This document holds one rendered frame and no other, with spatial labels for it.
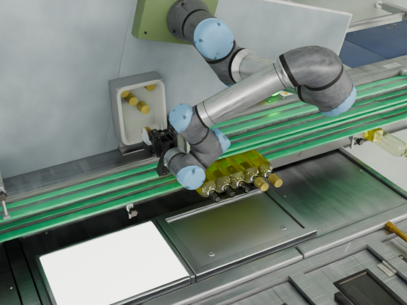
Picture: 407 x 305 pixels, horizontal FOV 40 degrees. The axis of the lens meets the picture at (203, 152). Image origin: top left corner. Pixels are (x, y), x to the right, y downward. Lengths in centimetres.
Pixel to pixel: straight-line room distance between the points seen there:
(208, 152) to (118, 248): 50
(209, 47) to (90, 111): 51
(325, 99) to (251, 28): 69
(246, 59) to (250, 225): 59
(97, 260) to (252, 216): 57
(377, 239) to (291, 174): 49
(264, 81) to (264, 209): 69
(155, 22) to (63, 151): 56
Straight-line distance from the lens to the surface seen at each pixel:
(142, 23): 188
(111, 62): 196
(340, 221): 210
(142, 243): 192
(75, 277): 184
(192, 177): 162
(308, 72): 148
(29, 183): 198
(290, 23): 226
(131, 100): 196
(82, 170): 199
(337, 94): 155
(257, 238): 193
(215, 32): 174
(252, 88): 150
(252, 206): 207
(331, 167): 239
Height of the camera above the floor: 250
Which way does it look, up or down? 50 degrees down
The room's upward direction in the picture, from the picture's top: 135 degrees clockwise
